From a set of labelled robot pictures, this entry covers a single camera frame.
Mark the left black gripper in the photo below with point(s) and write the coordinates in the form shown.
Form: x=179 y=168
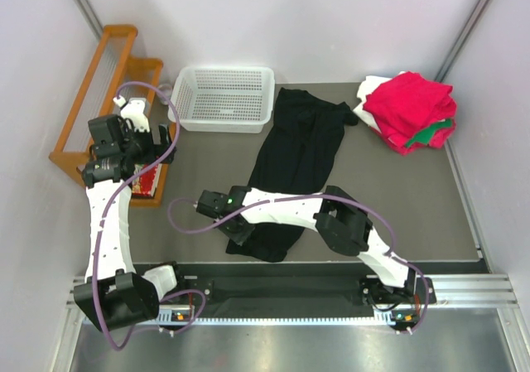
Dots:
x=156 y=147

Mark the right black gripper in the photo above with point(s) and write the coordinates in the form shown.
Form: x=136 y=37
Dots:
x=240 y=238

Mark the black t shirt blue logo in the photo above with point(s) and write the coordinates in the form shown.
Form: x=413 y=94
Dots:
x=296 y=158

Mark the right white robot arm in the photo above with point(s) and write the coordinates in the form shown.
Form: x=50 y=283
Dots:
x=342 y=223

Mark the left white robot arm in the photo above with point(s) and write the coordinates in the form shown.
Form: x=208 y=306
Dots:
x=113 y=294

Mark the small clear plastic cup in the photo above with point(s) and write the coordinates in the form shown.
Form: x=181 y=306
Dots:
x=166 y=89

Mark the red box in rack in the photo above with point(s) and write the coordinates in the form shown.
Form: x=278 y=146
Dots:
x=145 y=186

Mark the white plastic perforated basket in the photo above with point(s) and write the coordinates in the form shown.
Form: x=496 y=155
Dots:
x=223 y=99

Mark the orange wooden rack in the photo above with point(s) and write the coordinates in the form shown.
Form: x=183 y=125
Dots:
x=113 y=63

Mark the white folded t shirt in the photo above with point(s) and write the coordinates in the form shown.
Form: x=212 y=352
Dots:
x=374 y=84

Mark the red folded t shirt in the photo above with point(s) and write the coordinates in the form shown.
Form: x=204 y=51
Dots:
x=420 y=103

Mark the green folded t shirt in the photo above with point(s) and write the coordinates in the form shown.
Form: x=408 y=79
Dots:
x=428 y=136

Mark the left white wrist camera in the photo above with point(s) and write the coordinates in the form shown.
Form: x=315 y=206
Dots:
x=133 y=110

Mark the white slotted cable duct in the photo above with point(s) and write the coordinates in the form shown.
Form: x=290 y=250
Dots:
x=179 y=316

